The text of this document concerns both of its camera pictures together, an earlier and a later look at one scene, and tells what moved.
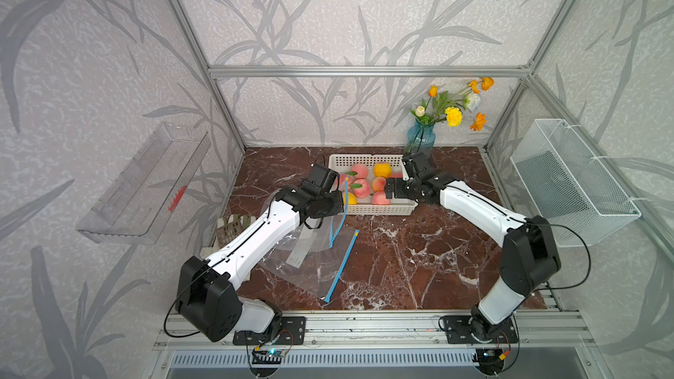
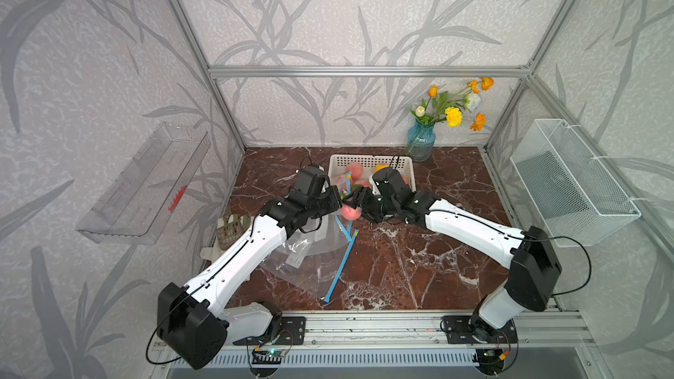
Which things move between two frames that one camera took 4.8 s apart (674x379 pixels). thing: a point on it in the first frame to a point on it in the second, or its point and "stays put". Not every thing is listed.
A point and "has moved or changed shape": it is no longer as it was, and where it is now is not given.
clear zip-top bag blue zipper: x=313 y=259 stays put
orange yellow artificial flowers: x=443 y=108 stays put
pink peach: x=362 y=188 has moved or changed shape
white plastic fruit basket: x=341 y=164 stays put
